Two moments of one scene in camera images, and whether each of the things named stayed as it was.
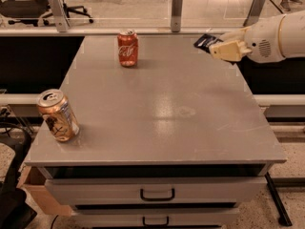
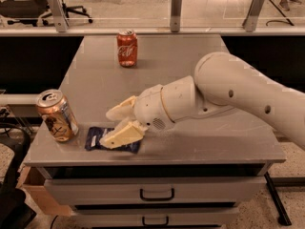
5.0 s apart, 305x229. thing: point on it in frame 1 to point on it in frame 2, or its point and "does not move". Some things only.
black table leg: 281,210 does not move
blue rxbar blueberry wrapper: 205,41 to 95,135
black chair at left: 14,211 does not move
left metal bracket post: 58,10 does not move
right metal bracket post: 256,8 does not move
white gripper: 262,42 to 149,107
